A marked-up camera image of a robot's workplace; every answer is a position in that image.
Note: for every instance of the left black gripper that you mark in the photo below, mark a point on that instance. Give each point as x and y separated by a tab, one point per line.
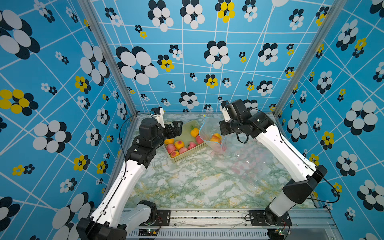
178	130

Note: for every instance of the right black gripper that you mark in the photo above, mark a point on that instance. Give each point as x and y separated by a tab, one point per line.
223	130

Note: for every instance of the pale green plastic basket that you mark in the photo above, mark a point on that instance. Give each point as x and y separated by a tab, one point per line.
191	146

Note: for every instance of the clear zip-top bag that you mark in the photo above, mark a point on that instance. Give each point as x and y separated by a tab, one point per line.
210	133

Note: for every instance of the pink red peach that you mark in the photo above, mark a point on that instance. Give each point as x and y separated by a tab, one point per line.
220	148

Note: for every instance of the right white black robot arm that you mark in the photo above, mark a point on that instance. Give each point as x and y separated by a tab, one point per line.
305	175

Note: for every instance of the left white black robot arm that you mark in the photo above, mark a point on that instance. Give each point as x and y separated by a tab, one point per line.
104	222

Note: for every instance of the yellow red blush peach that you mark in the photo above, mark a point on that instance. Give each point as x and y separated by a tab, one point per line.
179	144

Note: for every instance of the yellow peach with leaf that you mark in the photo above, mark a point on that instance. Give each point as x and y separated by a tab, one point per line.
194	132

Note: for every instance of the yellow orange peach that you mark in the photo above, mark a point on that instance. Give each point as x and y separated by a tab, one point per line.
217	138

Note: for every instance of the pink peach right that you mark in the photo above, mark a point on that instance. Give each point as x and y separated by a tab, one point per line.
199	140

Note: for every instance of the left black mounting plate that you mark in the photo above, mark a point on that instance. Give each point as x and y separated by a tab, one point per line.
162	218

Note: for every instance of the black mounting plate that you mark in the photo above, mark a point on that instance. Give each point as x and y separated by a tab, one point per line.
261	218
162	218

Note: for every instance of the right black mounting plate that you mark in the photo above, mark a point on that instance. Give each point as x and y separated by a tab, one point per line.
261	218

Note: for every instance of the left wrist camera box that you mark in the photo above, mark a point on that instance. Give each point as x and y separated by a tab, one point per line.
158	113

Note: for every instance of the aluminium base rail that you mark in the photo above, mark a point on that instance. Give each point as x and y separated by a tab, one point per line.
230	224

